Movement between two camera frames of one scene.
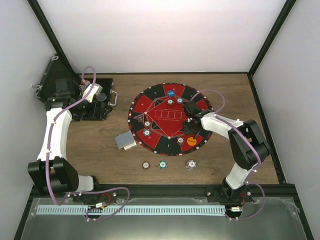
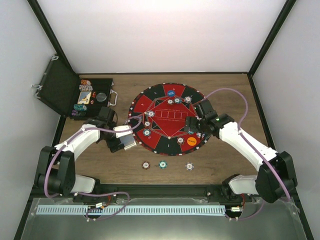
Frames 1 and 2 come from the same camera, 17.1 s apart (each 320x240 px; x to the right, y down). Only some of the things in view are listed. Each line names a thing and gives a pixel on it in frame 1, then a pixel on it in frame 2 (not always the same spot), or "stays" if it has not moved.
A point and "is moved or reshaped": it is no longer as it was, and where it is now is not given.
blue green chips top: x=180 y=100 is moved or reshaped
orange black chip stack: x=146 y=165 stays
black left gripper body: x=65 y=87 to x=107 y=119
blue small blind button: x=171 y=93 stays
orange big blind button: x=191 y=141 stays
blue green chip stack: x=163 y=164 stays
